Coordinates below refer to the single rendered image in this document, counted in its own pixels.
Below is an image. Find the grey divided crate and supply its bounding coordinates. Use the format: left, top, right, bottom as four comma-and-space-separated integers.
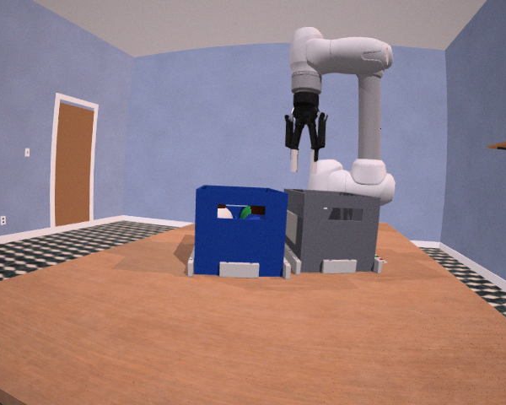
284, 188, 381, 273

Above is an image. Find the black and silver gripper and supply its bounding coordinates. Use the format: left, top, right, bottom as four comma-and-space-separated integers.
284, 91, 328, 173

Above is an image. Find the blue plastic bottle crate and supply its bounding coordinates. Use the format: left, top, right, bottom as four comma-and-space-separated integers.
194, 186, 288, 277

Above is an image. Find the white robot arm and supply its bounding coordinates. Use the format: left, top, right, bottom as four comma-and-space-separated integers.
289, 27, 396, 206

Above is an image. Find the green bottle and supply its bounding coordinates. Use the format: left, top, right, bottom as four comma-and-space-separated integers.
240, 206, 250, 219
242, 206, 251, 219

